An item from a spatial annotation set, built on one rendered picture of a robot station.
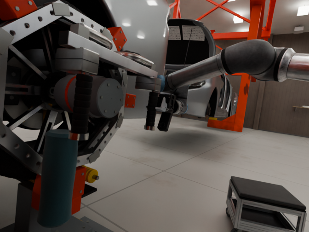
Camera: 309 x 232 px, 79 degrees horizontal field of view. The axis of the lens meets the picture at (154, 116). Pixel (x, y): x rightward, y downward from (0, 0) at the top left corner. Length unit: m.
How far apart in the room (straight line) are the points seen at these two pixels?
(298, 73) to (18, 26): 0.82
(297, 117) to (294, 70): 14.23
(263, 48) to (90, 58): 0.53
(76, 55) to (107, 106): 0.22
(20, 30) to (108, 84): 0.26
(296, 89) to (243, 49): 14.43
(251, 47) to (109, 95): 0.48
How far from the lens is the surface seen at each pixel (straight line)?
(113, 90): 0.63
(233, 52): 0.70
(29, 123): 0.88
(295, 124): 14.98
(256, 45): 0.72
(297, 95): 15.06
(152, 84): 0.71
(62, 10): 0.71
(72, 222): 1.14
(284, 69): 0.78
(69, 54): 0.48
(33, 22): 0.65
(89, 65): 0.45
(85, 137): 0.46
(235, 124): 4.10
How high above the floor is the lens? 0.85
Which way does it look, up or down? 4 degrees down
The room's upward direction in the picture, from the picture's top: 7 degrees clockwise
